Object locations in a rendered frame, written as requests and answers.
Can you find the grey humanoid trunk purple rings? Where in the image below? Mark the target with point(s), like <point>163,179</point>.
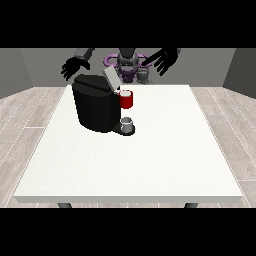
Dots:
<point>126,61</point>

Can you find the small grey cup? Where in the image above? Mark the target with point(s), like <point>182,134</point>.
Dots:
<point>126,125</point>

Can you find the dark table leg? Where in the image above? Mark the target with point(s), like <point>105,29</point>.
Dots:
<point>64,205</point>
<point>191,205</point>

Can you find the small grey coffee pod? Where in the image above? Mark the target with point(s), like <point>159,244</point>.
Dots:
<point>142,76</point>

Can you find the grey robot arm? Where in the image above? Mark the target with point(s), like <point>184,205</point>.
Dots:
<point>83,52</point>
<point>179,51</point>

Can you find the pale grey machine lid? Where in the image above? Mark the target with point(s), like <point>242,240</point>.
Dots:
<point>112,77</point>

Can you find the black coffee machine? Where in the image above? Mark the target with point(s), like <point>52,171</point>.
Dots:
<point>95,106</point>

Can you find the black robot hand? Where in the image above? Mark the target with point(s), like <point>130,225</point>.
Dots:
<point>167,57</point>
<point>76,64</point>

